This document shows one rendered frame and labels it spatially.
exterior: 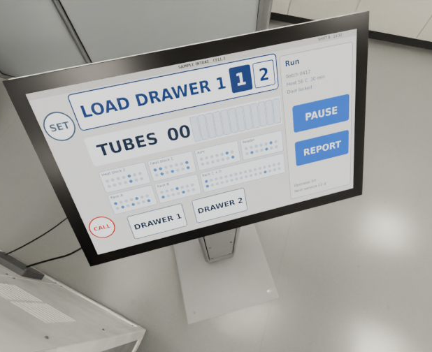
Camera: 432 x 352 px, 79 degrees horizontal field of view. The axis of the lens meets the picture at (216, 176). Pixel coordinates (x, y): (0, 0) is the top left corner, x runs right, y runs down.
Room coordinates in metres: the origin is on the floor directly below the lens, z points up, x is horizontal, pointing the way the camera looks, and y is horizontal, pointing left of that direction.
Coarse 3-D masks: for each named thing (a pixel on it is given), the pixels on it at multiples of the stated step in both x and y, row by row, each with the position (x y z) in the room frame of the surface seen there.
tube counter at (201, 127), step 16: (208, 112) 0.27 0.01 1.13; (224, 112) 0.27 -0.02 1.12; (240, 112) 0.27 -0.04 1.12; (256, 112) 0.27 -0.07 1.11; (272, 112) 0.28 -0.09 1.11; (176, 128) 0.25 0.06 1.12; (192, 128) 0.25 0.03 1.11; (208, 128) 0.25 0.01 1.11; (224, 128) 0.26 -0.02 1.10; (240, 128) 0.26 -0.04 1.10; (256, 128) 0.26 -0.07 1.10; (176, 144) 0.23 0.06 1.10
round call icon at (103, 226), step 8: (104, 216) 0.15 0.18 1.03; (112, 216) 0.15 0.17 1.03; (88, 224) 0.14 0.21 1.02; (96, 224) 0.14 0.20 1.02; (104, 224) 0.14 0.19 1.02; (112, 224) 0.14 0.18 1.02; (96, 232) 0.13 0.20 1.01; (104, 232) 0.13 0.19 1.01; (112, 232) 0.13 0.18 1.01; (96, 240) 0.12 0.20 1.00
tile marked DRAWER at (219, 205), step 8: (224, 192) 0.18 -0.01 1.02; (232, 192) 0.18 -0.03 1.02; (240, 192) 0.18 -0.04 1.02; (192, 200) 0.17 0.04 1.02; (200, 200) 0.17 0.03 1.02; (208, 200) 0.17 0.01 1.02; (216, 200) 0.17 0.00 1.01; (224, 200) 0.17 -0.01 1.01; (232, 200) 0.17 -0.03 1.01; (240, 200) 0.17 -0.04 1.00; (200, 208) 0.16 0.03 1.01; (208, 208) 0.16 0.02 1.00; (216, 208) 0.16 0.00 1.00; (224, 208) 0.16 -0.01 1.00; (232, 208) 0.16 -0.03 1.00; (240, 208) 0.16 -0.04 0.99; (200, 216) 0.15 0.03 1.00; (208, 216) 0.15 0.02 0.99; (216, 216) 0.15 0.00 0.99; (224, 216) 0.15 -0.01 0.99
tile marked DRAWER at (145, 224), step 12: (180, 204) 0.17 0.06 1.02; (132, 216) 0.15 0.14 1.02; (144, 216) 0.15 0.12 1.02; (156, 216) 0.15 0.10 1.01; (168, 216) 0.15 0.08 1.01; (180, 216) 0.15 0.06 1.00; (132, 228) 0.13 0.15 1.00; (144, 228) 0.13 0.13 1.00; (156, 228) 0.13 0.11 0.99; (168, 228) 0.13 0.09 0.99
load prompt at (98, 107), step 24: (192, 72) 0.30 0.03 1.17; (216, 72) 0.31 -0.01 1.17; (240, 72) 0.31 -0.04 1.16; (264, 72) 0.31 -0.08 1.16; (72, 96) 0.27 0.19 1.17; (96, 96) 0.27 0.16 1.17; (120, 96) 0.27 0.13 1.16; (144, 96) 0.28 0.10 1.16; (168, 96) 0.28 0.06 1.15; (192, 96) 0.28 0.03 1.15; (216, 96) 0.29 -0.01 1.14; (240, 96) 0.29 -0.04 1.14; (96, 120) 0.25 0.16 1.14; (120, 120) 0.25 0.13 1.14
